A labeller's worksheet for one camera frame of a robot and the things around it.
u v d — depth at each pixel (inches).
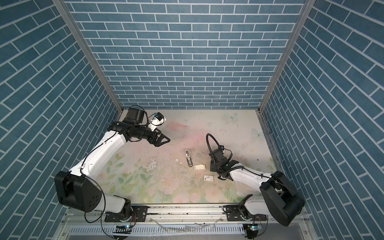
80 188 15.7
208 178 33.3
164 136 27.6
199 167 35.6
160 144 27.5
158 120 27.4
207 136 28.8
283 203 16.5
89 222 17.3
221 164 26.7
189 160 35.9
